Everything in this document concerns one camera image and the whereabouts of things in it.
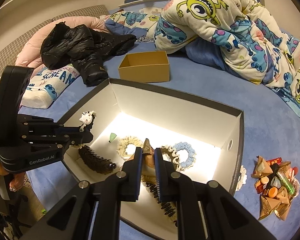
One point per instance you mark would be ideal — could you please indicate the cream crochet scrunchie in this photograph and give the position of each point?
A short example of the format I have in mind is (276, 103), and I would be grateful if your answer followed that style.
(124, 147)

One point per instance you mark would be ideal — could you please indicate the red candy packet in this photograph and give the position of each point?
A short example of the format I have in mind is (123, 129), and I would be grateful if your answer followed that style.
(277, 160)

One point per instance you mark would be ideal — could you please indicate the pink quilted blanket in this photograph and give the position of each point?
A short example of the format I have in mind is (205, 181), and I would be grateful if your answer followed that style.
(30, 54)

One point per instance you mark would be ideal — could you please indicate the small brown cardboard box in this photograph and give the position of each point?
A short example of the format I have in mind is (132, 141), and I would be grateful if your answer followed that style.
(145, 67)

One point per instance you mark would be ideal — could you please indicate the brown pyramid snack packet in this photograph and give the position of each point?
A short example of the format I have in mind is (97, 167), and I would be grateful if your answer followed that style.
(283, 196)
(262, 168)
(148, 166)

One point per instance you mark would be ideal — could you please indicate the light blue crochet scrunchie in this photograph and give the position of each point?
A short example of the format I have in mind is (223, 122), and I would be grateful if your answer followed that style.
(184, 156)

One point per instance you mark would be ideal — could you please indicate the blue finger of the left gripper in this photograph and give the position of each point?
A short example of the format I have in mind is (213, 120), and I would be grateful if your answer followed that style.
(77, 136)
(64, 127)

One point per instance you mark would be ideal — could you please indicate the orange round candy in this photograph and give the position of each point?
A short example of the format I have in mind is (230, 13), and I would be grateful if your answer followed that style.
(272, 192)

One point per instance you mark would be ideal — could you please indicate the white lace scrunchie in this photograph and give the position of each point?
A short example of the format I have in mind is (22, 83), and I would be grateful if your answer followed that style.
(242, 178)

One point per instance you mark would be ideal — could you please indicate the scream print pillow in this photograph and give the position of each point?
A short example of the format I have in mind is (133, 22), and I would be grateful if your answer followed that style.
(47, 85)

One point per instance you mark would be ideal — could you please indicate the green snack stick packet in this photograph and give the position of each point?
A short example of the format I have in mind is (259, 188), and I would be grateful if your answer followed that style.
(286, 183)

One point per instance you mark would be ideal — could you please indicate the black puffer jacket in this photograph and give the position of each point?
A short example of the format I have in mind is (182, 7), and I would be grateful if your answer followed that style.
(85, 48)

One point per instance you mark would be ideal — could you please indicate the monster cartoon comforter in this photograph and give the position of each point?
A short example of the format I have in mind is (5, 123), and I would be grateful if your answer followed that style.
(252, 44)

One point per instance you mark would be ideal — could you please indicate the small green hair clip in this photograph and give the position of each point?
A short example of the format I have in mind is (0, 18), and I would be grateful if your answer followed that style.
(112, 137)

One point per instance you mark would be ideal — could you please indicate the dark open shoe box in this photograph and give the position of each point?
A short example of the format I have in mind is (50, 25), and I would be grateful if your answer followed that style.
(166, 117)

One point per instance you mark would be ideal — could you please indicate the brown lace trim scrunchie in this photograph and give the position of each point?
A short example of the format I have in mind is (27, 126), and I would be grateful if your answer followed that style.
(170, 154)

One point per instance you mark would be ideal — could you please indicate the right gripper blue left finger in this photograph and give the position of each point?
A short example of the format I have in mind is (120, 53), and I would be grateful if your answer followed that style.
(130, 186)

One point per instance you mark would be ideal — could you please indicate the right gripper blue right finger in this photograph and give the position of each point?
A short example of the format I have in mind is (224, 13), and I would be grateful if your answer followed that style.
(168, 180)

